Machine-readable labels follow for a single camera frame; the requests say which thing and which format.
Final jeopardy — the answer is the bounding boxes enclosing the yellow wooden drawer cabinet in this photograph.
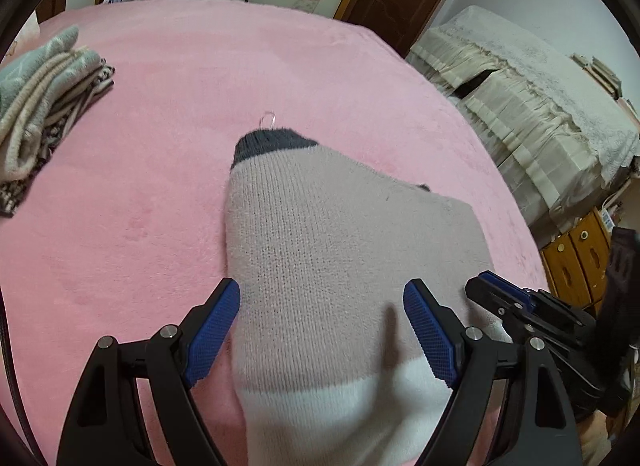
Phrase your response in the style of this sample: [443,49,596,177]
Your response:
[541,206,627,307]

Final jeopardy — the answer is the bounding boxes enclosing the cloth-covered side furniture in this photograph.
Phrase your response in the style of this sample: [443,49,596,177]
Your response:
[406,4,640,243]

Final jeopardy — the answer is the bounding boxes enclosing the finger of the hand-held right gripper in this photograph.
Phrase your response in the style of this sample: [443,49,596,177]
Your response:
[477,270,541,309]
[464,278,538,341]

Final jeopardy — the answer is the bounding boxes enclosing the colour-block knit sweater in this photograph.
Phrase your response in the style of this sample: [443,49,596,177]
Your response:
[226,113,512,466]

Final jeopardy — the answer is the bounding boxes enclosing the pink bed sheet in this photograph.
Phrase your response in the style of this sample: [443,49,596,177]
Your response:
[0,0,557,466]

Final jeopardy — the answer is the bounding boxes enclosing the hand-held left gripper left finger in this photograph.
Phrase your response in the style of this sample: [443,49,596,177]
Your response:
[56,277,242,466]

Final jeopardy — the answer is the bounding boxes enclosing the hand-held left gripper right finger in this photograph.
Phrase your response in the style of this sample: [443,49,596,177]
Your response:
[403,279,585,466]

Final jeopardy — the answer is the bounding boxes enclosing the row of books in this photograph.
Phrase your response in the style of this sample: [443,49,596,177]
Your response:
[571,52,627,97]

